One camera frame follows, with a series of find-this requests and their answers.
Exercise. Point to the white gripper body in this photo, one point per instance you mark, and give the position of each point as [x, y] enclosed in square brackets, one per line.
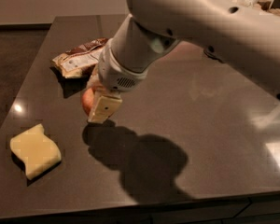
[115, 74]

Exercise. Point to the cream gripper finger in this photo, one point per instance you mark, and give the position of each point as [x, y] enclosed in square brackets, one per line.
[94, 81]
[105, 104]

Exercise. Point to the red apple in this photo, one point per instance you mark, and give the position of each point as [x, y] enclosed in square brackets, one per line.
[87, 100]

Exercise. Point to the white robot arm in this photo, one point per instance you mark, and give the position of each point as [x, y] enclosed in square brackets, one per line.
[245, 38]

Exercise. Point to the yellow sponge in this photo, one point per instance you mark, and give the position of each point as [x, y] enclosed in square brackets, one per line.
[36, 151]

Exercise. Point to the brown snack bag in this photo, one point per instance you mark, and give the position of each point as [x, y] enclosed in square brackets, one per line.
[79, 61]

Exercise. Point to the background clutter boxes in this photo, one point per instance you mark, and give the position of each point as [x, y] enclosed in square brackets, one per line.
[269, 6]

